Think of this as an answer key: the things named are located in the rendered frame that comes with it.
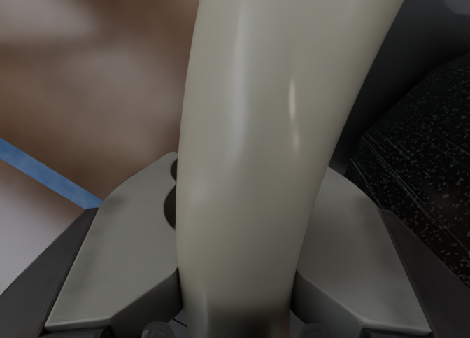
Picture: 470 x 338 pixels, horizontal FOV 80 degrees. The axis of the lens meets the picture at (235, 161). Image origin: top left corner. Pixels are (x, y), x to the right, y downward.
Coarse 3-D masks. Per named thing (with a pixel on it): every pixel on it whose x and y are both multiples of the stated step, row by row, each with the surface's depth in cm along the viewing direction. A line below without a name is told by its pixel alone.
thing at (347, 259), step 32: (320, 192) 10; (352, 192) 10; (320, 224) 8; (352, 224) 8; (384, 224) 8; (320, 256) 7; (352, 256) 7; (384, 256) 7; (320, 288) 6; (352, 288) 6; (384, 288) 6; (320, 320) 7; (352, 320) 6; (384, 320) 6; (416, 320) 6
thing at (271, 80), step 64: (256, 0) 3; (320, 0) 3; (384, 0) 3; (192, 64) 4; (256, 64) 4; (320, 64) 4; (192, 128) 5; (256, 128) 4; (320, 128) 4; (192, 192) 5; (256, 192) 5; (192, 256) 6; (256, 256) 5; (192, 320) 7; (256, 320) 6
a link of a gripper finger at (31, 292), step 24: (72, 240) 8; (48, 264) 7; (72, 264) 7; (24, 288) 6; (48, 288) 6; (0, 312) 6; (24, 312) 6; (48, 312) 6; (0, 336) 5; (24, 336) 5; (48, 336) 5; (72, 336) 5; (96, 336) 5
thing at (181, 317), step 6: (174, 228) 114; (180, 312) 89; (174, 318) 86; (180, 318) 87; (174, 324) 85; (180, 324) 86; (186, 324) 87; (174, 330) 83; (180, 330) 85; (186, 330) 86; (180, 336) 83; (186, 336) 84
